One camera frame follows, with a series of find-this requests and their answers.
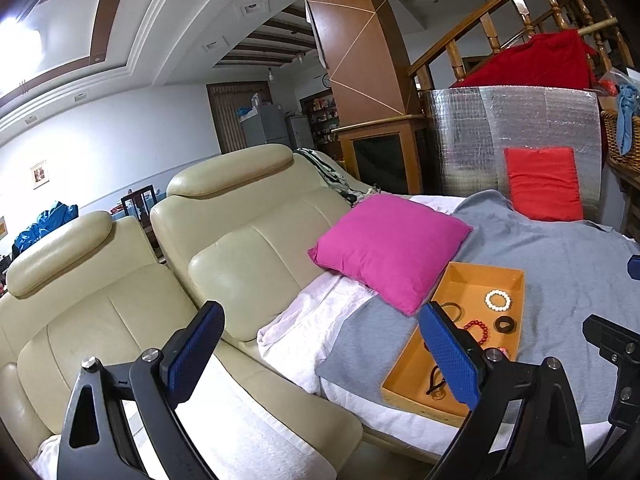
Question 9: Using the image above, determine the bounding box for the white bead bracelet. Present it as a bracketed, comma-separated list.
[484, 288, 513, 313]

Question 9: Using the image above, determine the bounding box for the red bead bracelet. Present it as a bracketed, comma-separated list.
[462, 318, 490, 346]

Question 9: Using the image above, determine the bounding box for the silver bangle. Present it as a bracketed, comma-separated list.
[440, 301, 464, 323]

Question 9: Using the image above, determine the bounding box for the grey blanket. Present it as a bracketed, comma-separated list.
[316, 190, 639, 424]

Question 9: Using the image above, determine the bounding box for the wooden shelf unit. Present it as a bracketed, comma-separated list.
[606, 158, 640, 242]

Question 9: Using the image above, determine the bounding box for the orange cardboard box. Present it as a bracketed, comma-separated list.
[381, 262, 525, 426]

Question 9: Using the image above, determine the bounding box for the pink white bed sheet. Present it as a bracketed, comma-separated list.
[29, 193, 612, 480]

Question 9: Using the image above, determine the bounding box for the red cushion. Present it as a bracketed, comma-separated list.
[504, 146, 584, 222]

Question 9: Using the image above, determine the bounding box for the wicker basket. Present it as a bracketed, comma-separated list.
[598, 109, 640, 172]

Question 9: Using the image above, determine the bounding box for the magenta pillow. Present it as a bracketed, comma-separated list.
[308, 194, 472, 315]

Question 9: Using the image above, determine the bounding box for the blue cloth in basket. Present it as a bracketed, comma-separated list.
[616, 84, 639, 156]

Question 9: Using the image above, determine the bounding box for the beige leather sofa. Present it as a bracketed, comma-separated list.
[1, 145, 362, 469]

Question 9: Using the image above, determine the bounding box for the silver foil insulation panel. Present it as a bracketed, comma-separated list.
[425, 86, 602, 220]

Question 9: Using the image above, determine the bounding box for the wooden cabinet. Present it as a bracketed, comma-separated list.
[335, 115, 442, 195]

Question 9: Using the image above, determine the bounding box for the red cloth on railing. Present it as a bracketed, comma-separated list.
[452, 29, 598, 90]

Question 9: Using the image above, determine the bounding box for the wooden stair railing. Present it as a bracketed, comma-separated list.
[408, 0, 639, 90]

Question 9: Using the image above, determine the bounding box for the maroon hair tie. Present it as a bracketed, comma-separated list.
[424, 365, 452, 403]

